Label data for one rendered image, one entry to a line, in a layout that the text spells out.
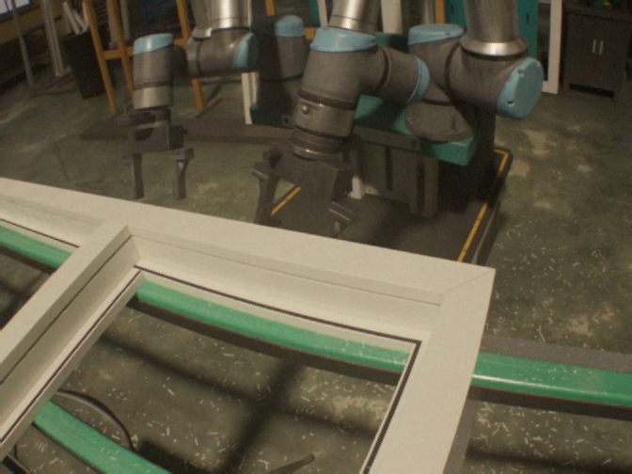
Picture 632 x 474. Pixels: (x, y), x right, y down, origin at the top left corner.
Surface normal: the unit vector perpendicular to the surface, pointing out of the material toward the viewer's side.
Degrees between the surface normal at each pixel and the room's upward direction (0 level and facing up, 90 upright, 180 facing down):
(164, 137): 66
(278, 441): 0
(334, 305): 90
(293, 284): 90
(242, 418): 0
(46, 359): 90
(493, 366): 0
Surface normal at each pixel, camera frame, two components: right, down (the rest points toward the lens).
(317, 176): -0.61, 0.18
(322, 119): -0.09, 0.40
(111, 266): 0.91, 0.17
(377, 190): -0.53, 0.57
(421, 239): -0.11, -0.78
